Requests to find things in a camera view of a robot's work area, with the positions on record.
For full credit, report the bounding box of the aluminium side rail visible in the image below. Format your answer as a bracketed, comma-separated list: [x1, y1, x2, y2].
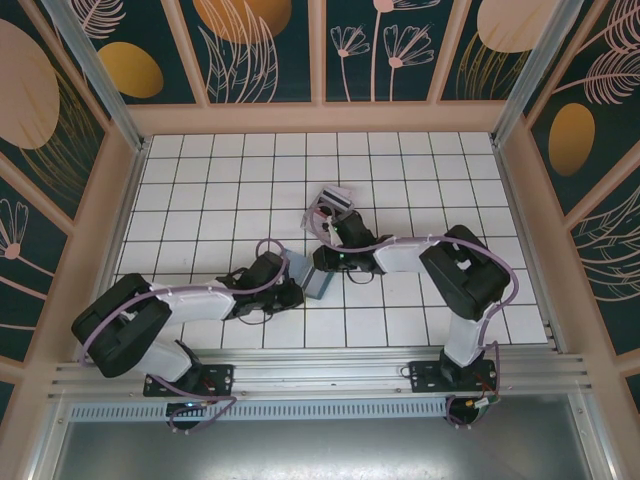
[73, 142, 150, 362]
[492, 139, 570, 352]

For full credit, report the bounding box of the grey slotted cable duct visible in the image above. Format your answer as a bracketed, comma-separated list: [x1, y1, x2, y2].
[69, 399, 451, 422]

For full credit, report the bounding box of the blue card holder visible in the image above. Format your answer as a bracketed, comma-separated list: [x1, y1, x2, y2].
[287, 249, 335, 302]

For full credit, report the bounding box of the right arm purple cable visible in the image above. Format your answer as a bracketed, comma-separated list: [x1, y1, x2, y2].
[308, 207, 519, 431]

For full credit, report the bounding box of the striped credit card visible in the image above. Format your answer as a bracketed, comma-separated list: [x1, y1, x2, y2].
[321, 186, 355, 212]

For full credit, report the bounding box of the aluminium mounting rail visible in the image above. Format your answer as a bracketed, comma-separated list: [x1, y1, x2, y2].
[47, 348, 595, 402]

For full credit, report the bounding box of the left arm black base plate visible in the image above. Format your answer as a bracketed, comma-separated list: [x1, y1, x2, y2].
[143, 363, 236, 398]

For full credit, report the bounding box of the aluminium frame post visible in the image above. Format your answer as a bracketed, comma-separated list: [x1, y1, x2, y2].
[491, 0, 585, 147]
[41, 0, 150, 154]

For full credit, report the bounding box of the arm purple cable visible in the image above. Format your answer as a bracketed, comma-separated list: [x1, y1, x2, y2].
[308, 207, 519, 431]
[79, 238, 292, 436]

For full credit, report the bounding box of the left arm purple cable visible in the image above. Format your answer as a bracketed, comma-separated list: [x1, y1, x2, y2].
[79, 238, 292, 436]

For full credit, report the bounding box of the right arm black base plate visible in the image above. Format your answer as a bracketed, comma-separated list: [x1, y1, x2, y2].
[408, 358, 502, 393]

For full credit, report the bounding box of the grey metal sheet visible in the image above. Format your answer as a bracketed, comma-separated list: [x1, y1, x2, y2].
[49, 418, 604, 480]

